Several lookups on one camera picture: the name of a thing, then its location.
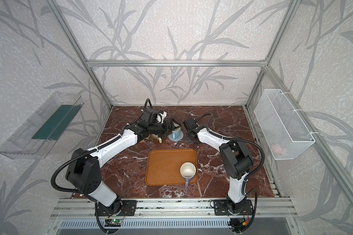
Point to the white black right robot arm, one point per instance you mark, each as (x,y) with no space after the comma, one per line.
(235,155)

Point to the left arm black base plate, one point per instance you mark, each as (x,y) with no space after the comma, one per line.
(118,208)

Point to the aluminium front rail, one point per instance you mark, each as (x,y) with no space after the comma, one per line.
(173,208)

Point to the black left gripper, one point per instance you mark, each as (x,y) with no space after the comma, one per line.
(167,126)

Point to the cream yellow mug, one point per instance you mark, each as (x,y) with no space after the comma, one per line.
(156,138)

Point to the pink object in basket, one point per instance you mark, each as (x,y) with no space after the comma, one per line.
(277,149)

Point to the green circuit board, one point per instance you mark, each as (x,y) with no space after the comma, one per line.
(114,222)

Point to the aluminium frame back crossbar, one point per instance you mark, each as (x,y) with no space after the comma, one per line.
(175,63)

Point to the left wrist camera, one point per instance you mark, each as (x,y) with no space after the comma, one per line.
(151,116)

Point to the white mug purple handle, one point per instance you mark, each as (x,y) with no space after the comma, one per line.
(188,172)

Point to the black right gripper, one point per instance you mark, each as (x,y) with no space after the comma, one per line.
(189,134)

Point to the white wire mesh basket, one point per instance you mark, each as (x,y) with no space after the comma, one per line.
(281,124)

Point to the white mug blue handle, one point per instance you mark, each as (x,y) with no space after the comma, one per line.
(177,128)

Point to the grey round felt coaster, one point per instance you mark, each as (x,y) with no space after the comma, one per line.
(176,136)

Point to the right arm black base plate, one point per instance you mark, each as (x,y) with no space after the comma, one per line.
(229,208)

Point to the clear plastic wall bin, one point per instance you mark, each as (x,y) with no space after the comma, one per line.
(36,137)

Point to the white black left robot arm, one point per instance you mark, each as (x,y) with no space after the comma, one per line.
(85,174)

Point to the orange brown serving tray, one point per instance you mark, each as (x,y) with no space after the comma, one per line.
(164,166)

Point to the aluminium frame corner post left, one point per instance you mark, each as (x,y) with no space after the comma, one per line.
(57,13)

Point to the aluminium frame corner post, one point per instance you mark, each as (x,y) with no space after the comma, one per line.
(57,13)
(291,11)

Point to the aluminium frame corner post right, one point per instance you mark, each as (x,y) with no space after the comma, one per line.
(291,11)

